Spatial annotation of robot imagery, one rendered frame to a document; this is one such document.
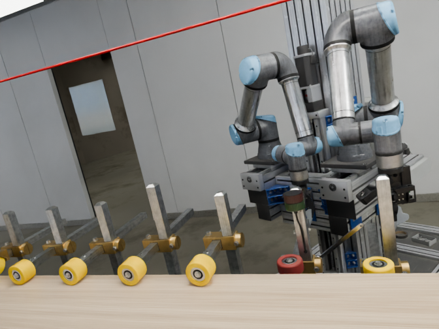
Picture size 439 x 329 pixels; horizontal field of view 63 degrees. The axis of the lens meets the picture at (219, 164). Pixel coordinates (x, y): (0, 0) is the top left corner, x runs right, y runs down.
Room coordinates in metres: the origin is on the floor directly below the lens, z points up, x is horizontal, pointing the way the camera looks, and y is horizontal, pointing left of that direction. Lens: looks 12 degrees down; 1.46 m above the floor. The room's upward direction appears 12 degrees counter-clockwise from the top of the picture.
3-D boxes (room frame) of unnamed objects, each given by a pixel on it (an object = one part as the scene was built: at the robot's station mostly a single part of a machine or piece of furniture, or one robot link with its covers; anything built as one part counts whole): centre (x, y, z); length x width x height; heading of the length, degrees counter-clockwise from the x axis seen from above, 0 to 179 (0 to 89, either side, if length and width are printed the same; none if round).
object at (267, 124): (1.92, -0.28, 1.20); 0.13 x 0.12 x 0.14; 108
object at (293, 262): (1.00, -0.15, 0.85); 0.08 x 0.08 x 0.11
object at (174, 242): (1.25, 0.27, 0.95); 0.13 x 0.06 x 0.05; 68
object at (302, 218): (1.06, -0.21, 0.87); 0.03 x 0.03 x 0.48; 68
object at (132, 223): (1.41, 0.50, 0.95); 0.50 x 0.04 x 0.04; 158
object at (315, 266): (1.06, -0.19, 0.85); 0.13 x 0.06 x 0.05; 68
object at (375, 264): (0.89, -0.37, 0.85); 0.08 x 0.08 x 0.11
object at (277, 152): (1.52, -0.30, 1.12); 0.11 x 0.11 x 0.08; 18
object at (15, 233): (1.52, 0.95, 0.89); 0.03 x 0.03 x 0.48; 68
